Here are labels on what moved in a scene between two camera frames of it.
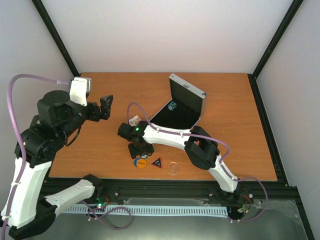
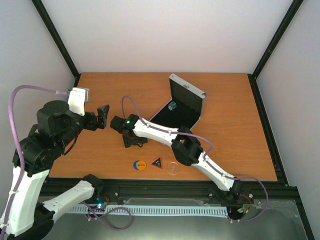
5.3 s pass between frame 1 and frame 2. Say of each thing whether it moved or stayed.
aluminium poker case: stayed
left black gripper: moved
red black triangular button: stayed
